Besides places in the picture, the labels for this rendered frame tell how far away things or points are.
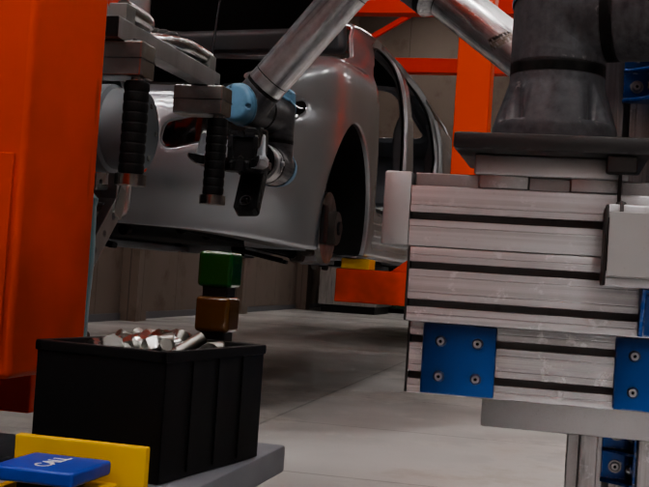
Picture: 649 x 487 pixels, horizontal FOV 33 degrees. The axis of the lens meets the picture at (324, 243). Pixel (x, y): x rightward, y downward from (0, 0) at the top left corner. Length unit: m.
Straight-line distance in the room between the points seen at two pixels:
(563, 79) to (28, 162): 0.63
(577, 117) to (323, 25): 0.82
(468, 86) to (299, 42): 3.27
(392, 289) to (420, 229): 3.92
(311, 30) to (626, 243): 1.00
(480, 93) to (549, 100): 3.94
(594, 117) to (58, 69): 0.62
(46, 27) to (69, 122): 0.11
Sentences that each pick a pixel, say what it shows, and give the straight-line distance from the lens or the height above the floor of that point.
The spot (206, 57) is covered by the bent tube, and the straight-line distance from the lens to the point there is 1.90.
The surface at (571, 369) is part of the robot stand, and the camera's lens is 1.37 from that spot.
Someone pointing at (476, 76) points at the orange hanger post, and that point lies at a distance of 5.29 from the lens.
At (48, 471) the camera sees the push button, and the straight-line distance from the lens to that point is 0.89.
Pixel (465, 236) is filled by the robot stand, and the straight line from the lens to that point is 1.33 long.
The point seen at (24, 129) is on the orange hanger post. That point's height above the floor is 0.76.
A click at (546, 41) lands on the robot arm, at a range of 1.37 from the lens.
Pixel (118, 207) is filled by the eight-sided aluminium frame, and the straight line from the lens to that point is 2.03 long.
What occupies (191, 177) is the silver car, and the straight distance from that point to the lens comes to 4.21.
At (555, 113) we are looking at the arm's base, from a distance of 1.33.
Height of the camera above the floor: 0.64
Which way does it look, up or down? 2 degrees up
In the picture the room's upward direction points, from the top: 4 degrees clockwise
